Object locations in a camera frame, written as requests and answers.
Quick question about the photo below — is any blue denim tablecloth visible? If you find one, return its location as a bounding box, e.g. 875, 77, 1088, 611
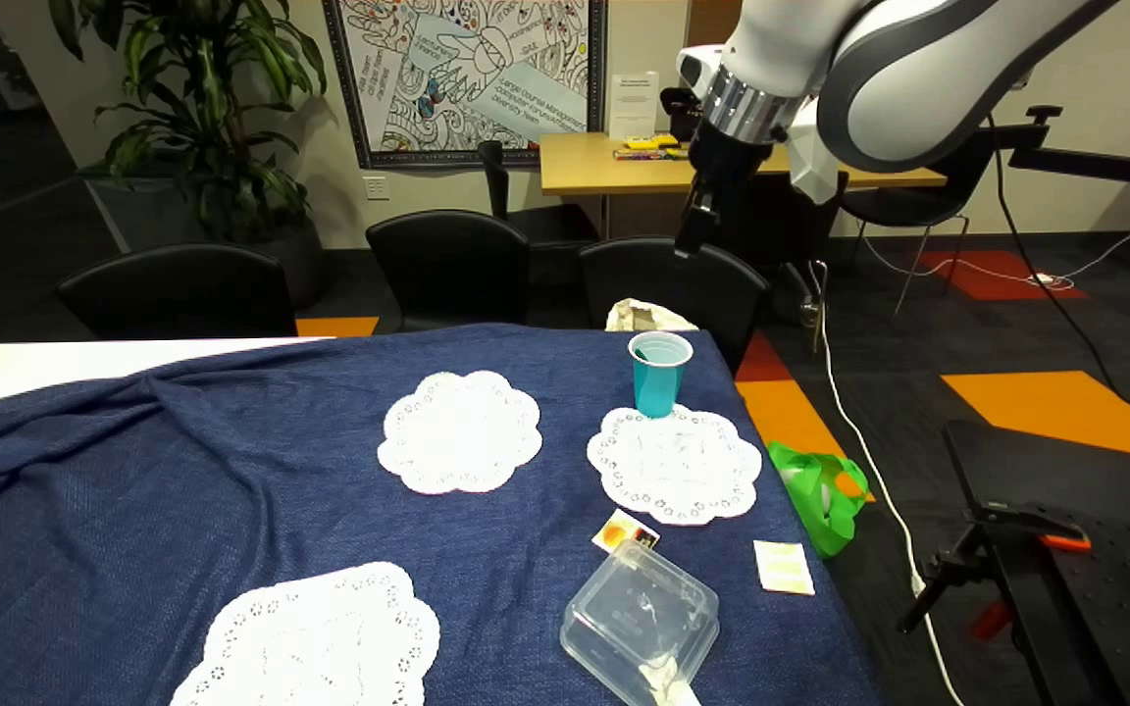
0, 321, 885, 706

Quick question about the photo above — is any white paper sign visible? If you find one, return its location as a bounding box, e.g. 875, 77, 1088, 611
605, 70, 664, 139

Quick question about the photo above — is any white paper tag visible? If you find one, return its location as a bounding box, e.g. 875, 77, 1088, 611
644, 660, 706, 706

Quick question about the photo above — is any wooden desk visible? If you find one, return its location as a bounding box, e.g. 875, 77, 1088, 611
536, 128, 949, 243

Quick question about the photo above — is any orange white small sachet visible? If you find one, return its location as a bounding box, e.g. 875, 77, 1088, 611
587, 509, 664, 564

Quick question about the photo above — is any clear plastic container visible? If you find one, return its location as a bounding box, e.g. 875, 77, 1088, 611
555, 547, 720, 706

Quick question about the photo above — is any white paper doily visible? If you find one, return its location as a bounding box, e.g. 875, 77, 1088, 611
583, 403, 766, 530
168, 555, 443, 706
372, 368, 544, 503

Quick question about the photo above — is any white floor cable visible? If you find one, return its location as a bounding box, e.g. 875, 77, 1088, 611
809, 257, 971, 706

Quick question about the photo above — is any framed wall poster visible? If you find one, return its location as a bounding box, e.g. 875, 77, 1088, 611
321, 0, 612, 173

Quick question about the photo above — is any white square sachet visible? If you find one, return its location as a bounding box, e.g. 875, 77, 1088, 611
753, 538, 820, 599

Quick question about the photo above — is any green plastic bag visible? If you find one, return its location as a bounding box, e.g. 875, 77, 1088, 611
766, 439, 880, 559

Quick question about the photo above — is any green potted plant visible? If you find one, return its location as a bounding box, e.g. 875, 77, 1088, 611
48, 0, 332, 309

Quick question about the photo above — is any black office chair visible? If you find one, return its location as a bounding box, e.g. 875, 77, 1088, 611
835, 125, 988, 317

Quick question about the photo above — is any light blue plastic cup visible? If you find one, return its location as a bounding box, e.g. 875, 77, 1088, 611
625, 328, 697, 422

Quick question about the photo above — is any black tripod with orange clamp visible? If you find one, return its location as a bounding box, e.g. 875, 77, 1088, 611
898, 498, 1097, 706

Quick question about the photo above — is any yellow item on desk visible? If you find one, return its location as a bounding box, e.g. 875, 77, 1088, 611
612, 134, 693, 165

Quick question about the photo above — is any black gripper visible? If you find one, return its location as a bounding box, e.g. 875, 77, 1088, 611
672, 117, 776, 263

